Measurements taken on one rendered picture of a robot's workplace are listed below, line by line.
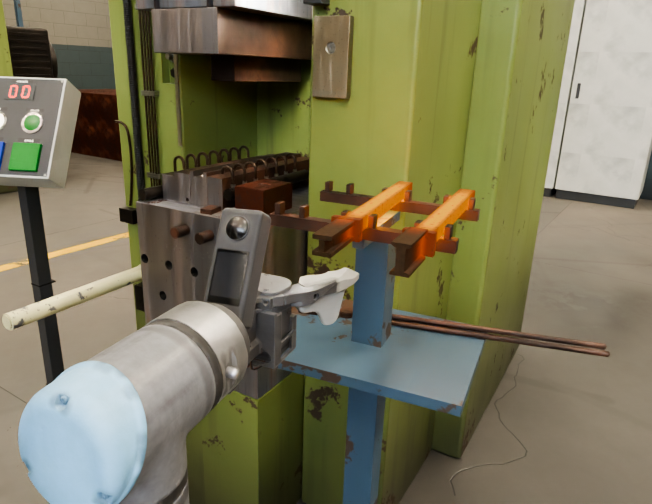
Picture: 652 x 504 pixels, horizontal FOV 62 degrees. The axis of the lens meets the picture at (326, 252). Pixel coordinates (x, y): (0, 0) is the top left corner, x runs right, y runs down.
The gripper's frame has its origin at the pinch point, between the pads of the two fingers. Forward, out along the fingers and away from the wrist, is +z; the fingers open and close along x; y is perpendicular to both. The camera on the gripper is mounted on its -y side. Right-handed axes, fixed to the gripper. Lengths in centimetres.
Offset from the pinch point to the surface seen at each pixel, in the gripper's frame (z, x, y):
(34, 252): 50, -109, 32
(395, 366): 24.6, 7.2, 26.3
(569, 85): 575, 36, -15
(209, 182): 52, -48, 5
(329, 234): 7.2, 0.8, -1.3
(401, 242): 6.2, 10.8, -2.0
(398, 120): 60, -5, -12
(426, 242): 13.8, 12.5, -0.1
